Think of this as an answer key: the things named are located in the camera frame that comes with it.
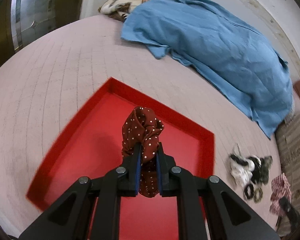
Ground plain black hair tie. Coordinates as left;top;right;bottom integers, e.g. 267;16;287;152
243;183;255;201

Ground red white striped scrunchie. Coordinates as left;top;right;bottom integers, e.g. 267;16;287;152
269;173;292;217

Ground leopard print hair tie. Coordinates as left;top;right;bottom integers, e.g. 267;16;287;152
252;187;264;203

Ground black white hair clip bundle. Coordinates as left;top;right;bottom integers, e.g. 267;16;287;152
229;144;261;188

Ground grey velvet scrunchie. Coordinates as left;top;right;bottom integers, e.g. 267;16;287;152
254;155;273;185

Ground dark red polka-dot scrunchie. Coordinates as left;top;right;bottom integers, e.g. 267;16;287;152
121;106;164;198

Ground red tray box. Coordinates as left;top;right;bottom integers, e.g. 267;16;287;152
27;78;215;239

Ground striped beige pillow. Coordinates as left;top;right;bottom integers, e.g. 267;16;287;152
275;113;300;213

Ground pink quilted bedspread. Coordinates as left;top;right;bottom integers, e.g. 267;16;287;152
0;16;281;237

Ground blue cloth sheet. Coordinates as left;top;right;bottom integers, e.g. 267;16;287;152
121;0;293;137

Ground wooden glass door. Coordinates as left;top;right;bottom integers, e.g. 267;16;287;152
0;0;83;67

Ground white brown patterned cloth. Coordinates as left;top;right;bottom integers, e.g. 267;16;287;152
98;0;150;22

